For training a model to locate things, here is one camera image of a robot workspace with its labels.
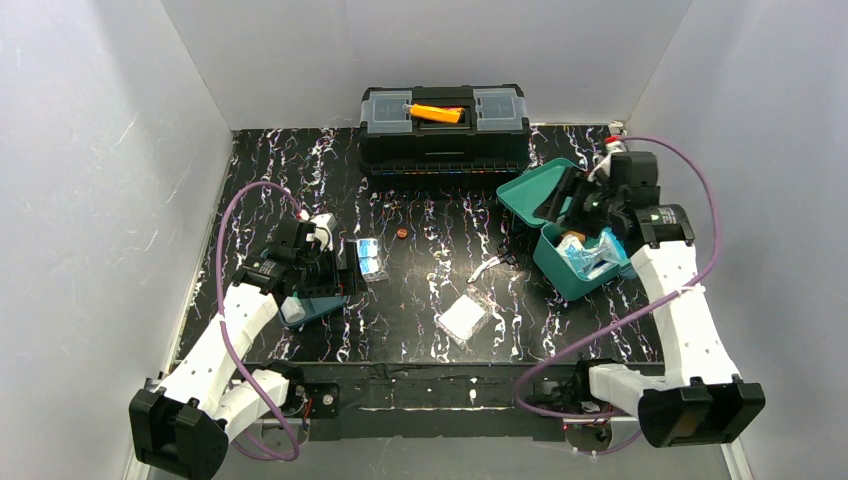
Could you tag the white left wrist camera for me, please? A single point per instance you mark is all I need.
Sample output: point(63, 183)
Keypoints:
point(324, 225)

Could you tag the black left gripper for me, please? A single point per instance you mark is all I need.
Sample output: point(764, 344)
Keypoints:
point(329, 281)

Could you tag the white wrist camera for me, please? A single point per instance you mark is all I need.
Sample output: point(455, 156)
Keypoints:
point(601, 172)
point(324, 225)

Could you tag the orange toolbox handle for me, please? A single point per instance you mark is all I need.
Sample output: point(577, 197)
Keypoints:
point(448, 115)

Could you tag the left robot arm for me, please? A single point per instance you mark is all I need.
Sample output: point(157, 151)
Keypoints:
point(186, 424)

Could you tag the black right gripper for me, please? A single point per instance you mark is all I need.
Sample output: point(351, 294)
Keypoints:
point(573, 201)

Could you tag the dark teal divider tray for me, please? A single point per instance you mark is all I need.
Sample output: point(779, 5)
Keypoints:
point(315, 307)

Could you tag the brown glass bottle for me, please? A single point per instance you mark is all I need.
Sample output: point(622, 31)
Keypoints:
point(572, 235)

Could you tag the tweezers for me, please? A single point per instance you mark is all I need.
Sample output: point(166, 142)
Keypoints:
point(484, 267)

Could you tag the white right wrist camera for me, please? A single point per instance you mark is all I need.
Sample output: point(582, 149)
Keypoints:
point(601, 172)

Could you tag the large blue white packet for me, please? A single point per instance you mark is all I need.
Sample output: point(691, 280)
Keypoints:
point(587, 263)

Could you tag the white medicine bottle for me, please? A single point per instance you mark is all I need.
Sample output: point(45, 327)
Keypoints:
point(292, 311)

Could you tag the clear zip bag white pad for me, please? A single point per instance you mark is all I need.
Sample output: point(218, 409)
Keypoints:
point(466, 316)

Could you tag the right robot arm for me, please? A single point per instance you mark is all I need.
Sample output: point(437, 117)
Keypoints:
point(700, 398)

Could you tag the black toolbox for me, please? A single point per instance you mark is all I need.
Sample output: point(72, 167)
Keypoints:
point(491, 138)

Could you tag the green medicine box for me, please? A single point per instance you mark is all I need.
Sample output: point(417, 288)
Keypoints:
point(522, 196)

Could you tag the black scissors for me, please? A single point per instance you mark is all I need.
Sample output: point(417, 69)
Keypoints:
point(505, 255)

